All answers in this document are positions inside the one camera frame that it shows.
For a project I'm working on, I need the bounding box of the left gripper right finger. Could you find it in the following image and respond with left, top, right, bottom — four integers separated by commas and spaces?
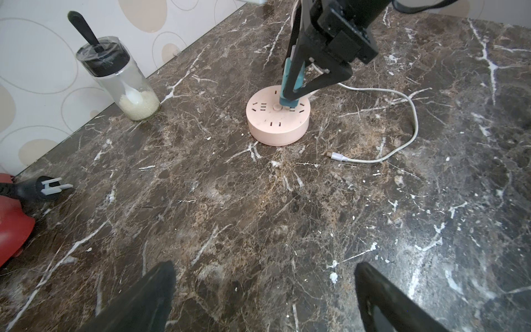
355, 262, 447, 331

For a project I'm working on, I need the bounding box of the red polka dot toaster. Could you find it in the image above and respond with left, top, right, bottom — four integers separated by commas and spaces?
1, 173, 35, 266

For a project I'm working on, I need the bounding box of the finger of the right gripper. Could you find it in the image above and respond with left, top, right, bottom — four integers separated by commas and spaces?
285, 0, 304, 59
290, 32, 353, 98

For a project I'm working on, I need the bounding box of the teal usb charger adapter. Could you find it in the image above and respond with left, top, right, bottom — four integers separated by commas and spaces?
279, 58, 306, 109

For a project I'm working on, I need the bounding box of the white usb charging cable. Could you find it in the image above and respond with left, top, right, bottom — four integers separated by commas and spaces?
304, 61, 420, 165

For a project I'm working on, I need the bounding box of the glass jar with black lid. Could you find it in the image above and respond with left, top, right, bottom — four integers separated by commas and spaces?
67, 11, 160, 121

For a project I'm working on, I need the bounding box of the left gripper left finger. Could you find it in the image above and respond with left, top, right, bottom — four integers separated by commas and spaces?
79, 261, 176, 331

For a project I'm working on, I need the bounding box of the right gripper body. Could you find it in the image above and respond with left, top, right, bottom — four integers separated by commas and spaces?
310, 0, 390, 64

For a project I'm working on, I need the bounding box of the black toaster power cord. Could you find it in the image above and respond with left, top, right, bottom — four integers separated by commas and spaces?
0, 176, 75, 203

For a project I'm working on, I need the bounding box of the pink round power strip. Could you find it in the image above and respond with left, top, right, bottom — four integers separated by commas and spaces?
246, 85, 311, 147

